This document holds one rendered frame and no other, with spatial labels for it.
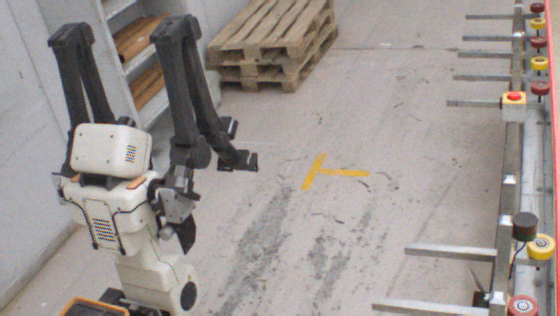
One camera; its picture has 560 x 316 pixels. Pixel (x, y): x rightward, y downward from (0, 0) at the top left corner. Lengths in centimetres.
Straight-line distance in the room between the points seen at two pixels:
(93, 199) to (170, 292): 42
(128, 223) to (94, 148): 24
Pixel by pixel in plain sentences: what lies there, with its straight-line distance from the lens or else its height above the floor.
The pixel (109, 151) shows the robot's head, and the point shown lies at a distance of 168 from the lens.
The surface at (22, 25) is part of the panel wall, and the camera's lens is 356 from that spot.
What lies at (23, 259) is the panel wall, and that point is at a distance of 364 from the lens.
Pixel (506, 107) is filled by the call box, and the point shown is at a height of 120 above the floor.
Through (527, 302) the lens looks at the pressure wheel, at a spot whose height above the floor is 90.
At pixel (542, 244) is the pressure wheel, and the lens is 177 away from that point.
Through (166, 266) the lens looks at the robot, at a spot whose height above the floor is 90.
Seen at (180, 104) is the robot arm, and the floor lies 141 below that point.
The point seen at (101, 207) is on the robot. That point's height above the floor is 119.
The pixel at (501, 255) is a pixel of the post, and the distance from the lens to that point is 150.
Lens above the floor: 209
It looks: 32 degrees down
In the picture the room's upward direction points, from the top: 12 degrees counter-clockwise
